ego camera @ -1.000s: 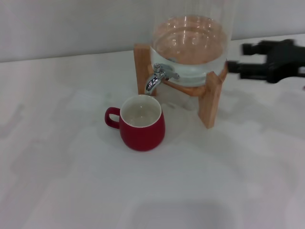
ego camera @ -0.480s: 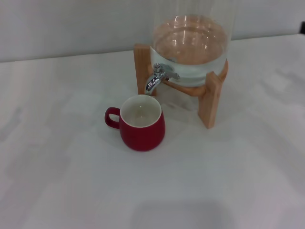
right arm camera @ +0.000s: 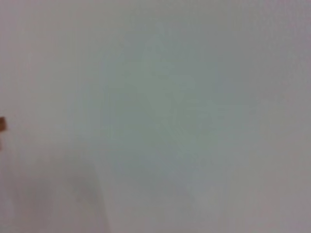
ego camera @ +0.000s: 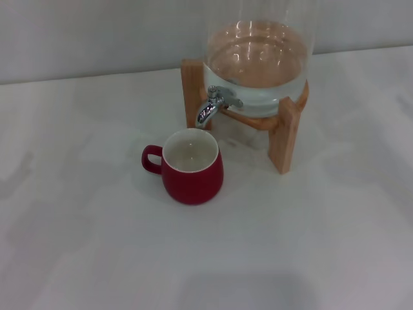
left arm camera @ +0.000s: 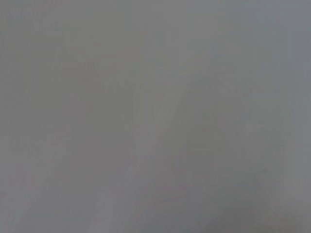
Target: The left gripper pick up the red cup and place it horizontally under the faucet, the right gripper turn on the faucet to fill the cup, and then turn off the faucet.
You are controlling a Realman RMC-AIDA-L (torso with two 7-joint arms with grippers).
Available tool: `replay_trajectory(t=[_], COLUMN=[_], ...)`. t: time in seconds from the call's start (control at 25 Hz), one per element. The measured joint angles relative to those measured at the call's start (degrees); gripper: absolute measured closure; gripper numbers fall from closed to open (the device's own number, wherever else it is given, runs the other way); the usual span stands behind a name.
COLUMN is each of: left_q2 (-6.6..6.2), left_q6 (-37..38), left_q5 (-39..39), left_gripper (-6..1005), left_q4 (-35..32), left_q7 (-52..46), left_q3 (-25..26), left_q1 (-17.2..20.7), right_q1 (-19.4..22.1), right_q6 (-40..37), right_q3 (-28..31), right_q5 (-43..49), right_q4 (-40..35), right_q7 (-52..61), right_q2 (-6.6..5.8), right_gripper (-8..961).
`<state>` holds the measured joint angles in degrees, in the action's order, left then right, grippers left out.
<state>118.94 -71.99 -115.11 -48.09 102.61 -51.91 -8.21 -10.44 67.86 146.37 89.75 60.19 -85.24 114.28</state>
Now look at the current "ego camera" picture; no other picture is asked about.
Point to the glass water dispenser jar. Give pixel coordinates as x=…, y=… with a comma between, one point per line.
x=258, y=64

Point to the red ceramic cup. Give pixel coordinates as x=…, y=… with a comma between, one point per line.
x=193, y=187

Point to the chrome faucet tap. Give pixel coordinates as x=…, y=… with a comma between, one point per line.
x=208, y=111

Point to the wooden dispenser stand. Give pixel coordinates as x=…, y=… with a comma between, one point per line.
x=285, y=145

